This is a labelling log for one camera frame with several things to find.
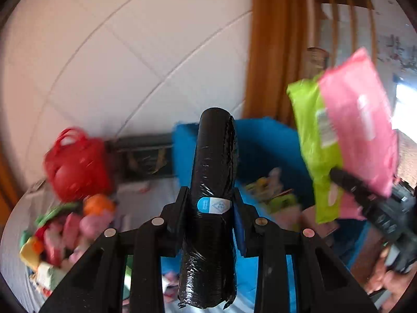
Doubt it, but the lime green plastic package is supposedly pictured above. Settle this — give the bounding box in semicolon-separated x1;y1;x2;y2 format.
287;78;342;224

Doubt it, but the red handbag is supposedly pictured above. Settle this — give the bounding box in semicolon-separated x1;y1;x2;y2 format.
43;127;115;203

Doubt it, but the blue plastic storage bin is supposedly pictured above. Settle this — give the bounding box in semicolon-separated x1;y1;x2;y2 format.
160;116;373;313

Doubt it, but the pink plastic package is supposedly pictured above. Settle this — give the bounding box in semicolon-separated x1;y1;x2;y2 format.
317;46;400;221

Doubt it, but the black garbage bag roll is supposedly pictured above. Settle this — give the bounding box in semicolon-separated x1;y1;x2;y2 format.
178;107;237;309

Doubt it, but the person's hand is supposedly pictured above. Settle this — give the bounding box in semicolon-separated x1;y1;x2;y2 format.
365;246;416;302

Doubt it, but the dark picture frame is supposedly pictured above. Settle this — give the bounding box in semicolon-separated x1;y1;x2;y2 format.
105;133;175;183

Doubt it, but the wooden chair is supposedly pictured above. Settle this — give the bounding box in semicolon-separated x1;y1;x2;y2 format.
313;0;378;67

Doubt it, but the orange plush ball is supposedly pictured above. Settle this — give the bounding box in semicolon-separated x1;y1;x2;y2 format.
83;194;116;215

